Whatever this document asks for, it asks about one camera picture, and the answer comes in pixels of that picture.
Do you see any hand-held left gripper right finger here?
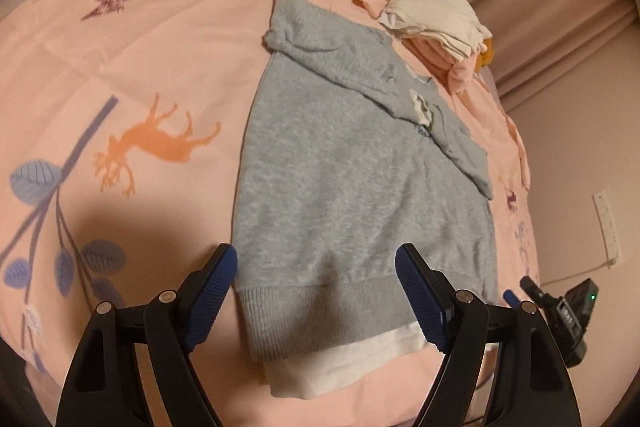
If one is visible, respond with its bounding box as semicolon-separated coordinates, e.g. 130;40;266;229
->
395;243;583;427

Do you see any pink printed bedsheet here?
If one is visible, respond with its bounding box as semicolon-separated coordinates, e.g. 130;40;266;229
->
0;0;541;427

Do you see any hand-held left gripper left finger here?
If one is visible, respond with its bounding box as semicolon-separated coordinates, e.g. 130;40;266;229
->
55;243;238;427

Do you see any white cable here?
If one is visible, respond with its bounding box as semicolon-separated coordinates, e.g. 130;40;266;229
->
540;256;617;288

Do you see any grey sweater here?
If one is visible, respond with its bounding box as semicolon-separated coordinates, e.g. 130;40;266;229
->
232;0;498;400

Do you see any pink curtain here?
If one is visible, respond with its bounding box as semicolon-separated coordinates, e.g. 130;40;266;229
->
307;0;640;112

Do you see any pile of pink clothes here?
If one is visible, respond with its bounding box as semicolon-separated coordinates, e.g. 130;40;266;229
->
345;0;496;96

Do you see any white wall socket strip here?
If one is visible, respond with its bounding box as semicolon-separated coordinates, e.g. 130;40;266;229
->
592;189;624;269

